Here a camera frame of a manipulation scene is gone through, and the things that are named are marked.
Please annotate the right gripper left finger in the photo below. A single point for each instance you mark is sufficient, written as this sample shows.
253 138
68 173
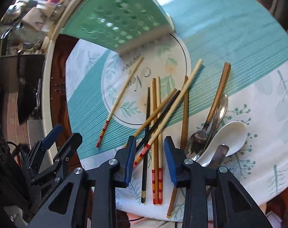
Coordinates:
67 206

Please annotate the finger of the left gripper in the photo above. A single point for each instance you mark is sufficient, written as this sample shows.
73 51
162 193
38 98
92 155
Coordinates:
59 169
37 153

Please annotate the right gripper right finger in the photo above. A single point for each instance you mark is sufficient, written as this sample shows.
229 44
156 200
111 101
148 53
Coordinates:
232 205

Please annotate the pale chopstick red striped end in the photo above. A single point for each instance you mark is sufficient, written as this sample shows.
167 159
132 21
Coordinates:
133 70

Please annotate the black stove range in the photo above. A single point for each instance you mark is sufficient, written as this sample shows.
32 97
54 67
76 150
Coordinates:
22 74

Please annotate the steel spoon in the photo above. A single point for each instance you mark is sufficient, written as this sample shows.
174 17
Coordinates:
219 115

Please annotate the brown wooden chopstick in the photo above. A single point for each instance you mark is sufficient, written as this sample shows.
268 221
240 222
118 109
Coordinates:
184 138

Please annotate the dark chopstick gold end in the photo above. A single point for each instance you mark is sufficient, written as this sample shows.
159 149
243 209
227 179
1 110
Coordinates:
158 121

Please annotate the bamboo chopstick black red end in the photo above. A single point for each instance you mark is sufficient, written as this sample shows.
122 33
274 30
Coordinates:
155 113

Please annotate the teal floral tablecloth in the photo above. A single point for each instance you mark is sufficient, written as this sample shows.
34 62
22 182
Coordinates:
240 32

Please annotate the long pale chopstick striped end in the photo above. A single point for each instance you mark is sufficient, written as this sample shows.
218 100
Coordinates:
168 114

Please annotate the green perforated utensil holder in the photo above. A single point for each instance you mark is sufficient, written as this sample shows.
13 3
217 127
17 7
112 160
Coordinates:
118 25

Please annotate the wooden handled metal spoon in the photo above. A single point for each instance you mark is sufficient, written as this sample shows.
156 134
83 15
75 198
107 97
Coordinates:
196 143

